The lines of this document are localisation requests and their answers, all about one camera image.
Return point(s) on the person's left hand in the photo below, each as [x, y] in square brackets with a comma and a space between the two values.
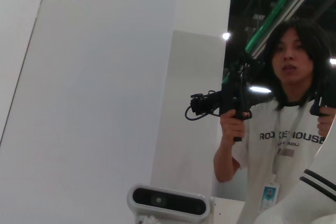
[326, 125]

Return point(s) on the white ID badge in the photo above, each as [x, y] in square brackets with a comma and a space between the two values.
[269, 197]

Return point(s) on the white robot torso panel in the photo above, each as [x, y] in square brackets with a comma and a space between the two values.
[228, 211]

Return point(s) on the round ceiling light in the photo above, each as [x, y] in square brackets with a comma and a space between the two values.
[333, 61]
[226, 36]
[256, 89]

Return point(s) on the person in white T-shirt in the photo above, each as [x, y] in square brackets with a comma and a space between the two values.
[262, 171]

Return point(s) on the white head depth camera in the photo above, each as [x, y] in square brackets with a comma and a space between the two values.
[168, 201]

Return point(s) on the person's right forearm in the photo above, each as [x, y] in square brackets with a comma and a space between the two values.
[225, 158]

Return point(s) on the person's right hand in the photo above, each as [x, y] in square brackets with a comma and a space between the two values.
[232, 128]

